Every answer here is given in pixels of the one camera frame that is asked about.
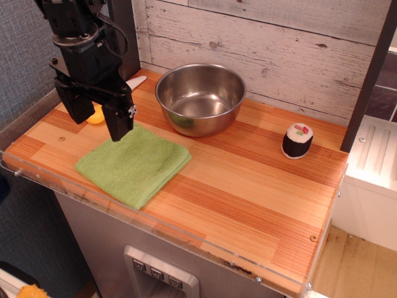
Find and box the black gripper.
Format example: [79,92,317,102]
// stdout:
[50,43,135,142]

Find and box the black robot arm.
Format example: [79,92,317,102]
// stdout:
[36,1,136,142]

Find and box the green folded cloth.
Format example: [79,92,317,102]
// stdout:
[74,125,192,210]

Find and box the stainless steel bowl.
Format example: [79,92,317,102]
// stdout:
[155,63,246,137]

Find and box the clear acrylic table guard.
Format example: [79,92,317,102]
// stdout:
[4,145,347,297]

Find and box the silver toy dispenser panel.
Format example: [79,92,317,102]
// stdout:
[123,245,200,297]

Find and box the yellow object bottom left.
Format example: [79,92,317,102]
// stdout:
[16,284,49,298]

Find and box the plush sushi roll toy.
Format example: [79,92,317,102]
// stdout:
[282,123,314,159]

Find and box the dark grey left post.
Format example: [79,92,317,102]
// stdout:
[106,0,142,81]

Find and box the dark grey post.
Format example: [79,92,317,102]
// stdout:
[106,0,142,81]
[340,0,396,153]

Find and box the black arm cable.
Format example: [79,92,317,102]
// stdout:
[96,12,129,60]

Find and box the dark grey right post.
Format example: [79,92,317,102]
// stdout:
[340,0,396,153]

